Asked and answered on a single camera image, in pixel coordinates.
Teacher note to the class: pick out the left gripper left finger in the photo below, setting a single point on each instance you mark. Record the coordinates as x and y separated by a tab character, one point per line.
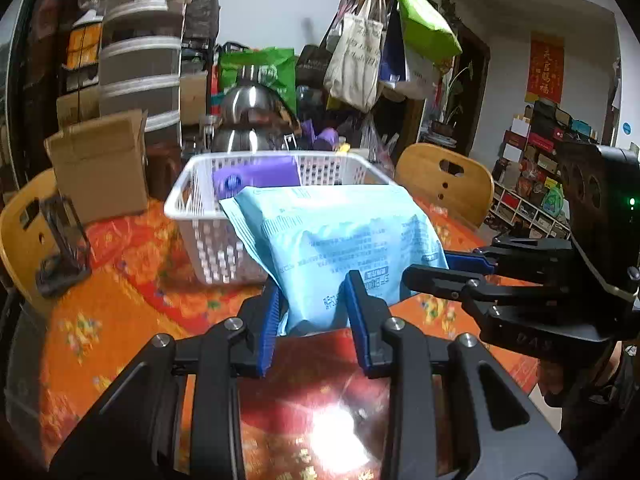
133	429

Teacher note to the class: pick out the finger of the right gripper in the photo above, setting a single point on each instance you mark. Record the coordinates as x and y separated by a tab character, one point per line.
470	262
452	284

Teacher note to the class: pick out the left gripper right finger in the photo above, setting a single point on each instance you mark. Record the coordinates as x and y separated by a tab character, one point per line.
497	432

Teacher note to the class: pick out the light blue tissue pack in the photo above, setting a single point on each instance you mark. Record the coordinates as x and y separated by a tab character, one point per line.
307	238

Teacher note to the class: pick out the shelf with boxes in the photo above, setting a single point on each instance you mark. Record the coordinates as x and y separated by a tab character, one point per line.
529	197

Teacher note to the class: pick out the wooden chair right side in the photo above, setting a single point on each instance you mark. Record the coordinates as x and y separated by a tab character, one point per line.
447	179

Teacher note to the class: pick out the wooden chair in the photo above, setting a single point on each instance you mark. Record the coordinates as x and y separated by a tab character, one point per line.
26	238
447	179

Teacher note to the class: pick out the black folding stand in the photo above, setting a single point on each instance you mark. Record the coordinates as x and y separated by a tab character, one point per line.
70	262

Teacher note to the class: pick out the orange floral tablecloth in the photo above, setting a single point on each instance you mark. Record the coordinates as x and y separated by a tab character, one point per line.
313	416

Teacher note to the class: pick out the purple plastic cup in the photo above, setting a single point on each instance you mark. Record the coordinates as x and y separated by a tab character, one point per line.
326	140

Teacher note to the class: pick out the white blue hanging bag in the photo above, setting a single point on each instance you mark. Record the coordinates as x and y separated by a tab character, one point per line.
402	70

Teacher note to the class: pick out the white plastic perforated basket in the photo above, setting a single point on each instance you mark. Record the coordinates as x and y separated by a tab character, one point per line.
217	255

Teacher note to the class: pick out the beige canvas tote bag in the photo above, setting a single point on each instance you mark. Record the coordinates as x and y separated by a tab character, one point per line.
352	73

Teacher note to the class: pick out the wooden chair left side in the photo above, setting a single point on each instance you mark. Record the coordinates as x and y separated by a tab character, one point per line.
26	238

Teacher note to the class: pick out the lime green hanging bag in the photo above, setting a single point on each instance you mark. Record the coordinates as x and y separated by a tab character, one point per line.
426	31

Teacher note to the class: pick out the purple tissue pack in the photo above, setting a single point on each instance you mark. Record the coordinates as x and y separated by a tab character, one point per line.
270	172

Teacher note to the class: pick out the stainless steel kettle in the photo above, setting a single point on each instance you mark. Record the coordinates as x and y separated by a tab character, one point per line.
254	118

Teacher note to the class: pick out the open cardboard box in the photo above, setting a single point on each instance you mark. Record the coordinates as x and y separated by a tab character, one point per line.
99	165

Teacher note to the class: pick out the green shopping bag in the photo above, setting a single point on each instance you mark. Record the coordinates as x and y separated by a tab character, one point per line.
275	67

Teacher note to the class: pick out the grey white drawer tower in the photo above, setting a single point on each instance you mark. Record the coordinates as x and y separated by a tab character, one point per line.
140	64

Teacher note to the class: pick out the red wall scroll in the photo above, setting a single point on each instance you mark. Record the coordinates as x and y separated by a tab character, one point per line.
546	68

